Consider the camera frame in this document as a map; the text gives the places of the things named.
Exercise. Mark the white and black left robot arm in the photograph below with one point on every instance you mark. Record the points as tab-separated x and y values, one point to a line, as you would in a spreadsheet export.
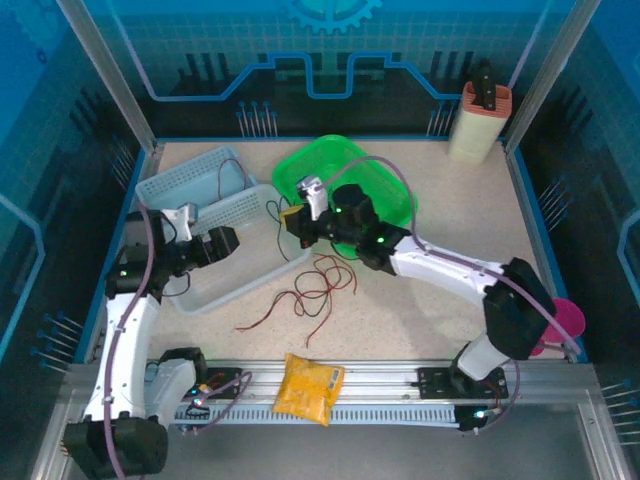
125	350

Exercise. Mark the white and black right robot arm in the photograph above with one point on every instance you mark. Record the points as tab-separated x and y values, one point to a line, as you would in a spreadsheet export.
440	272

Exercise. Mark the white plastic basket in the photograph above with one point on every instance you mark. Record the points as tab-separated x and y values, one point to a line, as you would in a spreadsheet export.
235	280

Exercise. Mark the green plastic basket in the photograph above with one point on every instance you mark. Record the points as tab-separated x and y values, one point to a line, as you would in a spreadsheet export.
300	167

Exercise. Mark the light blue plastic basket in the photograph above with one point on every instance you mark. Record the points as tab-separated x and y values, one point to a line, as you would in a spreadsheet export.
175	182

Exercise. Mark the beige knife block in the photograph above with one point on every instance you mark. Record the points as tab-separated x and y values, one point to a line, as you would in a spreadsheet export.
472	135

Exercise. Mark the yellow snack packet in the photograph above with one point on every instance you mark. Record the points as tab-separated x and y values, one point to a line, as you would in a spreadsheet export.
305	390

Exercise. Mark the magenta plastic cup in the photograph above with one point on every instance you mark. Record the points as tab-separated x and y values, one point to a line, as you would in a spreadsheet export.
570	320

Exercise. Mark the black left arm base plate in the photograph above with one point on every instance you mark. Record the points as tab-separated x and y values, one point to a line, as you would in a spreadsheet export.
227	382

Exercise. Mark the aluminium mounting rail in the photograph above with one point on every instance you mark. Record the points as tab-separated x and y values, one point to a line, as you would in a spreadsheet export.
380	380

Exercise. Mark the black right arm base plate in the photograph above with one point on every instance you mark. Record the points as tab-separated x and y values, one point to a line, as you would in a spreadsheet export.
432	382

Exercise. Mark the aluminium frame post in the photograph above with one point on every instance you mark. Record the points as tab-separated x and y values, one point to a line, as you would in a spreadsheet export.
115	85
545	75

